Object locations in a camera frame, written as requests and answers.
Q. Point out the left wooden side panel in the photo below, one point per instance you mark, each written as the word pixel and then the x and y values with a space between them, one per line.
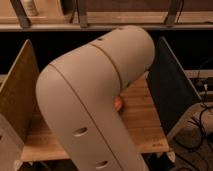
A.
pixel 17 94

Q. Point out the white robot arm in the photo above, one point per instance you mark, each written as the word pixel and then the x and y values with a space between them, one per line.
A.
pixel 76 93

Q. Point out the orange bowl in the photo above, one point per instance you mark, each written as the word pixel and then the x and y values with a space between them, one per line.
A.
pixel 118 103

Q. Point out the right dark side panel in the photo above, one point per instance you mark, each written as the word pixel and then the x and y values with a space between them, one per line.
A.
pixel 174 95

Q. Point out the wooden shelf rail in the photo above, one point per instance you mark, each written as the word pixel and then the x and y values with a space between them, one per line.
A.
pixel 104 15

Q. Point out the white bottle on shelf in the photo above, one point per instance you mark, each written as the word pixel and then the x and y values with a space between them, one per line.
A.
pixel 30 7

